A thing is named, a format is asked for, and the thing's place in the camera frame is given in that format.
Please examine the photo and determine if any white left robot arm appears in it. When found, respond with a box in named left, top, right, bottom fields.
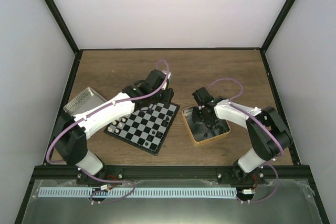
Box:
left=46, top=69, right=173, bottom=184

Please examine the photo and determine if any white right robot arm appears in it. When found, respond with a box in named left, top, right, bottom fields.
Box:
left=191, top=87, right=293, bottom=184

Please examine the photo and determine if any tan metal tray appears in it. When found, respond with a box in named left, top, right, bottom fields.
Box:
left=182, top=106, right=231, bottom=147

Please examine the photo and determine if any black white chessboard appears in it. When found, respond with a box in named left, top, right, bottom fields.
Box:
left=104, top=103, right=180, bottom=156

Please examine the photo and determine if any silver metal tray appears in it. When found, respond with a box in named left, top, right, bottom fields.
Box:
left=64, top=87, right=106, bottom=116

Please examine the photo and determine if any light blue slotted strip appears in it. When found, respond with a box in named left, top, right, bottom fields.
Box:
left=38, top=187, right=237, bottom=199

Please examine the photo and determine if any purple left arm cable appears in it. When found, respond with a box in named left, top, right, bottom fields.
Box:
left=46, top=60, right=171, bottom=164

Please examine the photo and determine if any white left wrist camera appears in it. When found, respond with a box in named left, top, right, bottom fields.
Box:
left=162, top=70, right=172, bottom=90

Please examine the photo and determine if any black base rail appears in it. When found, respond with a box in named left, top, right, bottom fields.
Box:
left=34, top=165, right=310, bottom=186

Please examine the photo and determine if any black enclosure frame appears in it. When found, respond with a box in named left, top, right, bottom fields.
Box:
left=15, top=0, right=329, bottom=223

